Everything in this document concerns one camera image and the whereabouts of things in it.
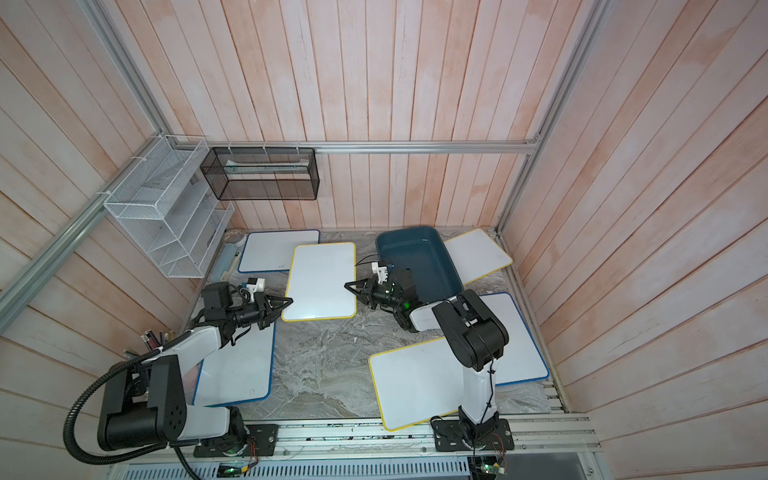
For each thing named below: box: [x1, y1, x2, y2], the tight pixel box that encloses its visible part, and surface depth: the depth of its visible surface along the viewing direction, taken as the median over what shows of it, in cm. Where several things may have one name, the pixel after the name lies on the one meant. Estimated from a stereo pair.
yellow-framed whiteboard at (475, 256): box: [444, 228, 513, 286], surface depth 114 cm
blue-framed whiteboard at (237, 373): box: [192, 321, 275, 407], surface depth 85 cm
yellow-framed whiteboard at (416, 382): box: [369, 336, 465, 432], surface depth 87 cm
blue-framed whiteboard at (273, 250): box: [238, 229, 321, 273], surface depth 120 cm
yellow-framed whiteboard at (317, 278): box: [282, 242, 358, 322], surface depth 87 cm
